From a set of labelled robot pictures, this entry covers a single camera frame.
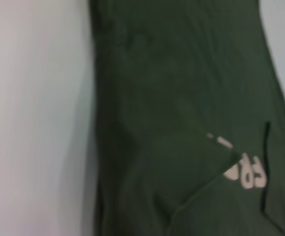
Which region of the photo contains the dark green printed t-shirt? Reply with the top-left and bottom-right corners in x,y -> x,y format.
89,0 -> 285,236

